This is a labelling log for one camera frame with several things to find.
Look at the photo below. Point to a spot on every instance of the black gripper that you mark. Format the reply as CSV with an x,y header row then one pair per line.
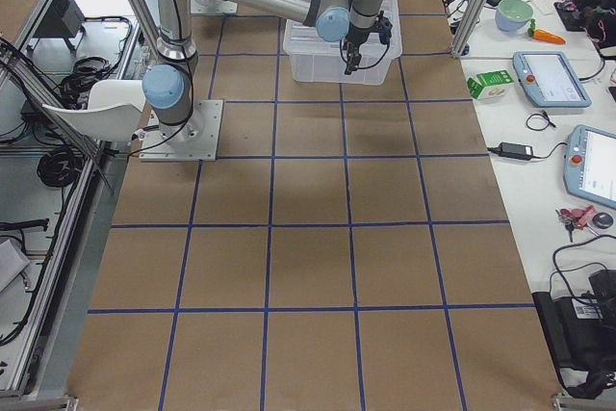
x,y
357,38

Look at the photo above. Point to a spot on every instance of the clear plastic box lid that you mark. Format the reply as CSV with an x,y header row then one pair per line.
x,y
300,39

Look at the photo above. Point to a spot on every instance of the clear plastic storage box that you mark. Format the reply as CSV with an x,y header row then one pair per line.
x,y
372,70

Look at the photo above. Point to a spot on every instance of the green white carton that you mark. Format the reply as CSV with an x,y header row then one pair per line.
x,y
489,84

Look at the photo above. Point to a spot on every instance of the green bowl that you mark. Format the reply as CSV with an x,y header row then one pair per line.
x,y
512,15

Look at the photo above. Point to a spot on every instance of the toy carrot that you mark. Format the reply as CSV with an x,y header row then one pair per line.
x,y
543,35

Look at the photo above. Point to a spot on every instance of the black power adapter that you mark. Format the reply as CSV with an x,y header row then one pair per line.
x,y
512,150

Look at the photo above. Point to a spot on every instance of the far teach pendant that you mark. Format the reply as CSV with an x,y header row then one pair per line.
x,y
549,81

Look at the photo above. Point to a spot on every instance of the teach pendant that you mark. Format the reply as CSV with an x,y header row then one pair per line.
x,y
549,81
589,166

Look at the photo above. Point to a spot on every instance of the white plastic chair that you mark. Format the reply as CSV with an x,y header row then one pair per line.
x,y
113,112

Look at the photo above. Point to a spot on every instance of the near teach pendant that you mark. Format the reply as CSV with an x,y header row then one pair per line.
x,y
589,166

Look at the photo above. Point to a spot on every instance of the red key bunch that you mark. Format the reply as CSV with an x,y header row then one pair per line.
x,y
573,219

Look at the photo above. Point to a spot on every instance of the black laptop bag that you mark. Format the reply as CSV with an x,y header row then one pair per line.
x,y
580,333

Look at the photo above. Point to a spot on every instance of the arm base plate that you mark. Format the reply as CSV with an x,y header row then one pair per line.
x,y
213,7
198,139

